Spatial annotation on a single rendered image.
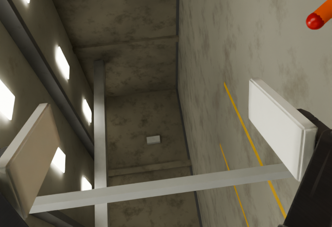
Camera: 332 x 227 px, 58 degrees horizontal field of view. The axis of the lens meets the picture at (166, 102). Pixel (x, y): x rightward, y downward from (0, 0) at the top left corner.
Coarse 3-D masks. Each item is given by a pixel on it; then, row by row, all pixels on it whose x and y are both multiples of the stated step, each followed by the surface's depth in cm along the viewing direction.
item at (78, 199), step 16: (192, 176) 335; (208, 176) 333; (224, 176) 331; (240, 176) 330; (256, 176) 330; (272, 176) 333; (288, 176) 336; (80, 192) 328; (96, 192) 326; (112, 192) 324; (128, 192) 323; (144, 192) 325; (160, 192) 328; (176, 192) 331; (32, 208) 320; (48, 208) 323; (64, 208) 325
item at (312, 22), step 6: (330, 0) 39; (324, 6) 39; (330, 6) 38; (318, 12) 39; (324, 12) 39; (330, 12) 38; (312, 18) 39; (318, 18) 39; (324, 18) 39; (330, 18) 39; (306, 24) 40; (312, 24) 39; (318, 24) 39
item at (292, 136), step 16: (256, 80) 19; (256, 96) 19; (272, 96) 17; (256, 112) 19; (272, 112) 16; (288, 112) 15; (256, 128) 19; (272, 128) 17; (288, 128) 15; (304, 128) 13; (272, 144) 17; (288, 144) 15; (304, 144) 14; (288, 160) 15; (304, 160) 14
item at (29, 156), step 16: (48, 112) 18; (32, 128) 16; (48, 128) 18; (16, 144) 14; (32, 144) 15; (48, 144) 18; (0, 160) 13; (16, 160) 14; (32, 160) 15; (48, 160) 17; (0, 176) 13; (16, 176) 13; (32, 176) 15; (16, 192) 13; (32, 192) 15; (16, 208) 13
